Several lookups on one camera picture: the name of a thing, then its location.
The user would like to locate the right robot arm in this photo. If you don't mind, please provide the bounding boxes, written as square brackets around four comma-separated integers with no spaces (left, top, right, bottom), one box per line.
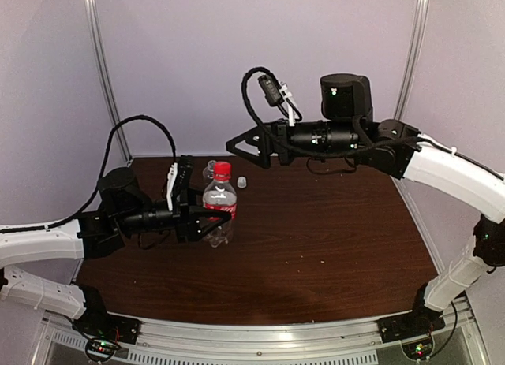
[226,67,504,338]

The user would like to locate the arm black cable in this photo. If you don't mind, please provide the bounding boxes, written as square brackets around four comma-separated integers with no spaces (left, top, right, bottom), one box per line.
[240,66,419,159]
[0,114,181,236]

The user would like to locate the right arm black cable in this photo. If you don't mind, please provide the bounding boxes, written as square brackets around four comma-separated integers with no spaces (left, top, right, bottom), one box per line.
[240,66,419,159]

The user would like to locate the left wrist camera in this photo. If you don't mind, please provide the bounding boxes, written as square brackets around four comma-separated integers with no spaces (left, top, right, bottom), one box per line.
[163,155,194,213]

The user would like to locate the small cola bottle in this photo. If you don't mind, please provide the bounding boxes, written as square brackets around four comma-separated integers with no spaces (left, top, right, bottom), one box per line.
[203,161,238,248]

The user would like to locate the large clear plastic bottle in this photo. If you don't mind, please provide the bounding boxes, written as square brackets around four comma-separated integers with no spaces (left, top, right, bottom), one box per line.
[202,160,216,185]

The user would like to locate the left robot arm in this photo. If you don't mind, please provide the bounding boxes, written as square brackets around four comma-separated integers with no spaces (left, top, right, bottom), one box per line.
[1,165,234,337]

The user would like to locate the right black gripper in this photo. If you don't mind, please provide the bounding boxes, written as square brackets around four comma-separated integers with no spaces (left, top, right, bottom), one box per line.
[225,117,361,169]

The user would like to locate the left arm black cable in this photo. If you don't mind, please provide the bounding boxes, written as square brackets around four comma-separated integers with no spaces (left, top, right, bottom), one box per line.
[0,114,181,236]

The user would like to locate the right rear frame post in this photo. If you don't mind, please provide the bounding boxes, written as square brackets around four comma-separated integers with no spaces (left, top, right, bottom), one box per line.
[394,0,430,120]

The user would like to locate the white bottle cap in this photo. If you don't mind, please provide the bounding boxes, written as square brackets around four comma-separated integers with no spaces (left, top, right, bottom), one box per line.
[237,176,248,189]

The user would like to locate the frame post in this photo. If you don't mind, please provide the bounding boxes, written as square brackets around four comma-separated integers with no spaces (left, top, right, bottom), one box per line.
[394,0,430,120]
[81,0,132,161]

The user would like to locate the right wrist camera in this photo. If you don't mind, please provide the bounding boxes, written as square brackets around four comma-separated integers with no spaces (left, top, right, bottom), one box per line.
[257,74,303,127]

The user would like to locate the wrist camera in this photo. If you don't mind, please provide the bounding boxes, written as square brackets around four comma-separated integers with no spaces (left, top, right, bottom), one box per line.
[163,155,194,213]
[257,74,303,127]

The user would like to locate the left rear frame post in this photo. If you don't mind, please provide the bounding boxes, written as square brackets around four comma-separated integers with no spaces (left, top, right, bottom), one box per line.
[81,0,132,161]

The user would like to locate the red cola bottle cap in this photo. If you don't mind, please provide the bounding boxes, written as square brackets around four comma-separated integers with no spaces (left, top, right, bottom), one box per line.
[213,162,232,181]

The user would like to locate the aluminium front frame rail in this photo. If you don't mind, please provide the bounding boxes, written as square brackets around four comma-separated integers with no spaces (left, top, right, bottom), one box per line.
[28,297,491,364]

